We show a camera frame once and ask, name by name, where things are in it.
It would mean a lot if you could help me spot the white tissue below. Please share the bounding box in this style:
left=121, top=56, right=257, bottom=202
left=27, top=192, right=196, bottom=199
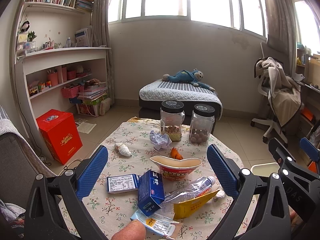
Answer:
left=214, top=189, right=225, bottom=201

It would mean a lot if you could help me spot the blue white medicine box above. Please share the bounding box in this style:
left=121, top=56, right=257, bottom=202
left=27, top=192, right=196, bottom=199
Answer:
left=107, top=174, right=139, bottom=194

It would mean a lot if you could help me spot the clear plastic water bottle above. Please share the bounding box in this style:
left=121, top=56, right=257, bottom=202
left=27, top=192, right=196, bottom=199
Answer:
left=160, top=176, right=216, bottom=208

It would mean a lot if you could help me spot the white wad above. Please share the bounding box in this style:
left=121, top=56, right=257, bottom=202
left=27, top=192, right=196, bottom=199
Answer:
left=114, top=142, right=132, bottom=157

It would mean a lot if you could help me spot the red instant noodle bowl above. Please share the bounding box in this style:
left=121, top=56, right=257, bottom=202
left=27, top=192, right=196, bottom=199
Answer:
left=150, top=155, right=202, bottom=181

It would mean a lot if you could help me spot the yellow snack packet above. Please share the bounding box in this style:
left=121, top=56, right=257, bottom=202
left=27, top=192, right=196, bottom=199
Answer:
left=174, top=190, right=219, bottom=220

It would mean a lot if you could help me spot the blue carton box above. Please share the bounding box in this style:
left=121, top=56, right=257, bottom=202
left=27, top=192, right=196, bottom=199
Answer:
left=137, top=170, right=165, bottom=217

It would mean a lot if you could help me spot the lavender paper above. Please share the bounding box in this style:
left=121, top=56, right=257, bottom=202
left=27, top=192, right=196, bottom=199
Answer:
left=150, top=130, right=172, bottom=151

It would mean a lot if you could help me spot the white trash bin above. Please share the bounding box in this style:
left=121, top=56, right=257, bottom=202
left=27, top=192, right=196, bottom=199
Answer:
left=251, top=163, right=280, bottom=177

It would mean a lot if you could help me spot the left hand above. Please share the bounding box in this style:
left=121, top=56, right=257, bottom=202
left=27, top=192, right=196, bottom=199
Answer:
left=111, top=219, right=146, bottom=240

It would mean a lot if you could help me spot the floral tablecloth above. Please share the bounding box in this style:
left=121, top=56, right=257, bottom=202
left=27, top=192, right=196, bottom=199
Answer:
left=57, top=116, right=258, bottom=240

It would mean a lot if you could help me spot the paper sheet on floor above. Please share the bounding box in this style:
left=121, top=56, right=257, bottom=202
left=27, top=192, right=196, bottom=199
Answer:
left=77, top=122, right=97, bottom=134

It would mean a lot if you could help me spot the red gift box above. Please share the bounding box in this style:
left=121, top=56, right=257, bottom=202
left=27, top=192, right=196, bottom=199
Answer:
left=36, top=109, right=82, bottom=165

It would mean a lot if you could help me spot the jar with brown balls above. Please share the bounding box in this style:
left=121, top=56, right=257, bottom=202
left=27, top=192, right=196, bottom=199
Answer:
left=189, top=103, right=215, bottom=144

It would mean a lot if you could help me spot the beige blanket on chair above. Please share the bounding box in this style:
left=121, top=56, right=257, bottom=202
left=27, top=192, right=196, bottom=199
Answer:
left=254, top=57, right=302, bottom=127

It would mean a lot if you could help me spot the jar with peanuts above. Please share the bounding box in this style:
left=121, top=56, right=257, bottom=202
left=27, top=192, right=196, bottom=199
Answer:
left=160, top=100, right=185, bottom=142

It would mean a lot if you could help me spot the pink plastic basket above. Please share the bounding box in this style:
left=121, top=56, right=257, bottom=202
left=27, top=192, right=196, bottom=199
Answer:
left=61, top=86, right=80, bottom=98

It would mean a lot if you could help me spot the stack of papers on shelf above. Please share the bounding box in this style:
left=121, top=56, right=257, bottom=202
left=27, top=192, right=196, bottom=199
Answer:
left=77, top=79, right=107, bottom=100

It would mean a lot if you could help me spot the dark ottoman bed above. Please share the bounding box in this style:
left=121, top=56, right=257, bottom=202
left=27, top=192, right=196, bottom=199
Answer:
left=138, top=78, right=223, bottom=134

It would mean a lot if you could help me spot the wooden desk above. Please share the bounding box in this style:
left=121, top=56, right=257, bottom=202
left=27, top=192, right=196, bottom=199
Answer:
left=293, top=48, right=319, bottom=139

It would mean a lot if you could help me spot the blue plush monkey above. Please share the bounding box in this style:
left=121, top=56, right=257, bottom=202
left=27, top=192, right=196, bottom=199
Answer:
left=162, top=69, right=215, bottom=92

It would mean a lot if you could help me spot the pink pen holder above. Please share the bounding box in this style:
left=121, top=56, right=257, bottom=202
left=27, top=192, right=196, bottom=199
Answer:
left=47, top=72, right=59, bottom=87

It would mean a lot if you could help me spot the quilted grey white cover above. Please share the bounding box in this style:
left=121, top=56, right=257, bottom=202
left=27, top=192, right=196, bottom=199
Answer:
left=139, top=80, right=223, bottom=119

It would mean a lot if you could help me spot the white office chair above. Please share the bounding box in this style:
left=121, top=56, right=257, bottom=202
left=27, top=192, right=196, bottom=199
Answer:
left=250, top=42, right=289, bottom=148

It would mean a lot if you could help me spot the white bookshelf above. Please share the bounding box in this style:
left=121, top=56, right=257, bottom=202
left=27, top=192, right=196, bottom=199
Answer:
left=10, top=0, right=110, bottom=159

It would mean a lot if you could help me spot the left grey curtain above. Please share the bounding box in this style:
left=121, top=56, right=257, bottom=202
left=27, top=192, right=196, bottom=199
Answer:
left=91, top=0, right=115, bottom=104

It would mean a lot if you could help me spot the window frame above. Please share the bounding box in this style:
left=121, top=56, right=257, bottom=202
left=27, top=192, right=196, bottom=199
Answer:
left=108, top=0, right=267, bottom=39

